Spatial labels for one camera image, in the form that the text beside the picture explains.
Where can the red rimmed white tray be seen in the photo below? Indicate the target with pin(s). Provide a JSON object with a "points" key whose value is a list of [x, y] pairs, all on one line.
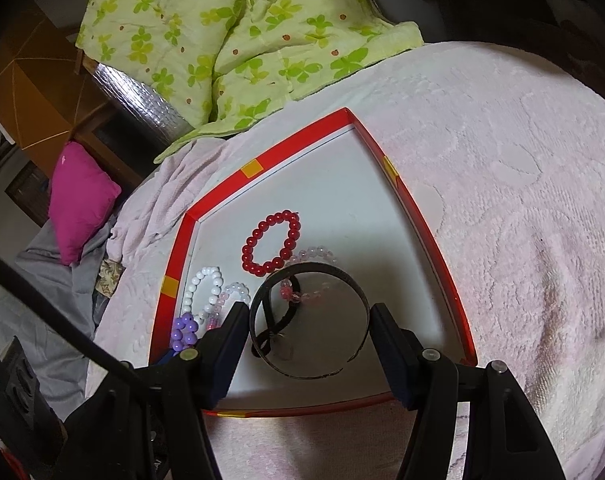
{"points": [[332, 195]]}

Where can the pale pink blanket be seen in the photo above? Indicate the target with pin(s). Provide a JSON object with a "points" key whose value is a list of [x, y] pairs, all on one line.
{"points": [[507, 185]]}

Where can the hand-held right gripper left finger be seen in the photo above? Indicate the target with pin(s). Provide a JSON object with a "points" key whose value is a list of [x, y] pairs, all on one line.
{"points": [[227, 355]]}

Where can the silver foil mat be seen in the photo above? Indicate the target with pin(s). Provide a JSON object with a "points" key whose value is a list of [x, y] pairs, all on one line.
{"points": [[142, 105]]}

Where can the green clover print quilt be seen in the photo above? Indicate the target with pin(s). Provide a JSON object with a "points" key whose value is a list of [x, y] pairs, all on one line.
{"points": [[182, 35]]}

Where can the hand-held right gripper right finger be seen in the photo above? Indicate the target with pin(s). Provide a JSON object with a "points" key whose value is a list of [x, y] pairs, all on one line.
{"points": [[397, 360]]}

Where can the wooden bed frame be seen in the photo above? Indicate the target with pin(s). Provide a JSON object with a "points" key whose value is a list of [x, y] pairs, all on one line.
{"points": [[107, 125]]}

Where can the brown cardboard box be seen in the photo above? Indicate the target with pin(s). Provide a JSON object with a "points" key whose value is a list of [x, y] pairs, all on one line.
{"points": [[32, 90]]}

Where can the grey cloth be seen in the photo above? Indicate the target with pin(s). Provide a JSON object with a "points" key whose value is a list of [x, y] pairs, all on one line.
{"points": [[47, 280]]}

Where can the beige patterned cloth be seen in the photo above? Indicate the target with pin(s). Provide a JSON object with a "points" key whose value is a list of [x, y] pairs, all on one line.
{"points": [[107, 275]]}

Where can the magenta pillow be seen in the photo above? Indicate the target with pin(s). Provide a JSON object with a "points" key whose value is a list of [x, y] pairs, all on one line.
{"points": [[80, 200]]}

